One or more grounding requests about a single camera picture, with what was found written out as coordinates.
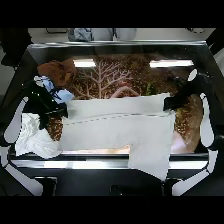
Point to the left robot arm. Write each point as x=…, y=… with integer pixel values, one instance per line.
x=15, y=125

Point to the white T-shirt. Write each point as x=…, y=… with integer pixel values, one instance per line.
x=116, y=130

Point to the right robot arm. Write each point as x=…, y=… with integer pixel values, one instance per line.
x=206, y=126

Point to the light blue garment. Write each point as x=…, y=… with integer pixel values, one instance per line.
x=63, y=95

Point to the white garment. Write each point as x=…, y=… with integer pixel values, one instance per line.
x=33, y=140

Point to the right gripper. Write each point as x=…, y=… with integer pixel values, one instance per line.
x=174, y=102

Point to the brown garment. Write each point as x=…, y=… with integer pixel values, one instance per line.
x=58, y=71

